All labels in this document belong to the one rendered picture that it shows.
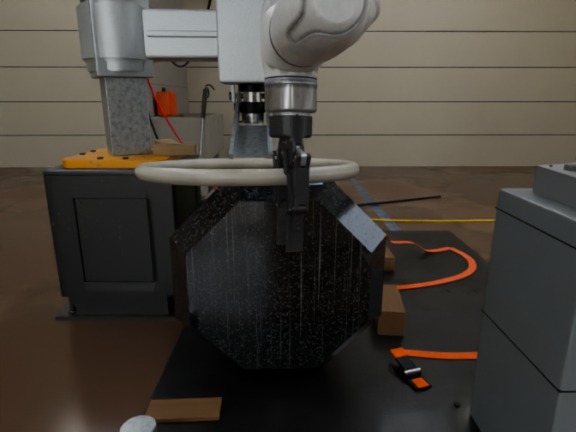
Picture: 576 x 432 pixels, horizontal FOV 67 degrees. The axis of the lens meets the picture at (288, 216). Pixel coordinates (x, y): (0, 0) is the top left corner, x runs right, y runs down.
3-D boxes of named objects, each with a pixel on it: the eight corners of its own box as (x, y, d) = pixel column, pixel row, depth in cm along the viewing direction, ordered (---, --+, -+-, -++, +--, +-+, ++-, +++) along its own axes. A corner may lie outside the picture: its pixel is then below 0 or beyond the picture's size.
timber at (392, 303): (404, 336, 195) (405, 312, 192) (377, 334, 196) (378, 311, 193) (395, 305, 224) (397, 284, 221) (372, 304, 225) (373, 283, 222)
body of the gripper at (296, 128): (320, 114, 72) (319, 170, 73) (302, 116, 80) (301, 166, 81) (277, 112, 69) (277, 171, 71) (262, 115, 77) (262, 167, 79)
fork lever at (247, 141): (230, 99, 178) (229, 87, 176) (276, 99, 180) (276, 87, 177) (216, 171, 119) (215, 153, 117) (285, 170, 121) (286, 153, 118)
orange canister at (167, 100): (153, 118, 471) (150, 87, 463) (165, 117, 519) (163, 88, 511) (173, 118, 472) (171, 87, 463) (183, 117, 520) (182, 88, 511)
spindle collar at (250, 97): (240, 122, 164) (238, 35, 156) (265, 122, 165) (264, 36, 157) (239, 123, 153) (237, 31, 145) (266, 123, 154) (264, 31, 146)
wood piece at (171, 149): (154, 156, 212) (153, 146, 211) (157, 153, 221) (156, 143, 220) (195, 156, 215) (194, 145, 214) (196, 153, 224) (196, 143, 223)
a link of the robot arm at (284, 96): (305, 84, 79) (305, 117, 80) (257, 82, 76) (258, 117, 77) (327, 78, 71) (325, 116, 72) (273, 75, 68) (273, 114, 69)
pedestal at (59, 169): (54, 320, 212) (30, 171, 193) (108, 268, 276) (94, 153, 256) (188, 321, 212) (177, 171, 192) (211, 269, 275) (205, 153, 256)
